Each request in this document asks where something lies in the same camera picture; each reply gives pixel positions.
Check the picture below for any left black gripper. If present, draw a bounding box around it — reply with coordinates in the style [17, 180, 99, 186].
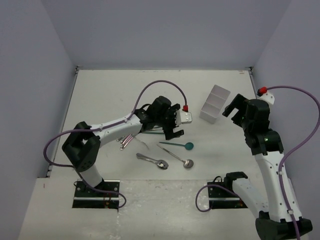
[156, 104, 184, 140]

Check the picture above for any white three-compartment container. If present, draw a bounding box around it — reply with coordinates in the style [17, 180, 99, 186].
[199, 85, 231, 124]

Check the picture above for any teal plastic spoon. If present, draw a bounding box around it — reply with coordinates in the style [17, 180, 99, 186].
[160, 141, 194, 151]

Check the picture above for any short silver spoon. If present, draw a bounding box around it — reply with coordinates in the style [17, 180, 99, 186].
[136, 153, 169, 170]

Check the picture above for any long silver spoon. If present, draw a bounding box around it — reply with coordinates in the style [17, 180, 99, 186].
[157, 144, 194, 169]

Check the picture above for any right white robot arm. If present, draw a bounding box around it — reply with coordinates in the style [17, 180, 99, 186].
[222, 94, 313, 240]

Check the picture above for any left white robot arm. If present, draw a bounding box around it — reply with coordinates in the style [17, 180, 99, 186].
[62, 96, 192, 197]

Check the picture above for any teal plastic fork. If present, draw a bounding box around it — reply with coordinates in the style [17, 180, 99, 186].
[141, 131, 165, 135]

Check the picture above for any silver knife bundle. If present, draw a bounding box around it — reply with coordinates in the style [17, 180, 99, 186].
[120, 134, 136, 151]

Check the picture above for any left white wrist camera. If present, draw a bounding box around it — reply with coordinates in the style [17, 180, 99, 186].
[175, 110, 193, 126]

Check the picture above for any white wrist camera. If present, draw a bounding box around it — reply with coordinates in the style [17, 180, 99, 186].
[257, 86, 275, 105]
[175, 110, 193, 126]

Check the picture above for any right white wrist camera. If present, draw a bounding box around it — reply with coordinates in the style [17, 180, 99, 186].
[257, 86, 275, 105]

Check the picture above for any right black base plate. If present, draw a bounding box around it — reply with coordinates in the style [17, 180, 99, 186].
[207, 176, 248, 210]

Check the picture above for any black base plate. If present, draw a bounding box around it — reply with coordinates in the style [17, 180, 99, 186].
[72, 180, 120, 210]
[207, 176, 248, 210]

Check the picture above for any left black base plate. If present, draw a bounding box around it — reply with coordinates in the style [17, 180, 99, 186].
[72, 180, 120, 210]

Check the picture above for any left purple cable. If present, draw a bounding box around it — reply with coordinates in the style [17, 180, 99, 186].
[43, 79, 189, 210]

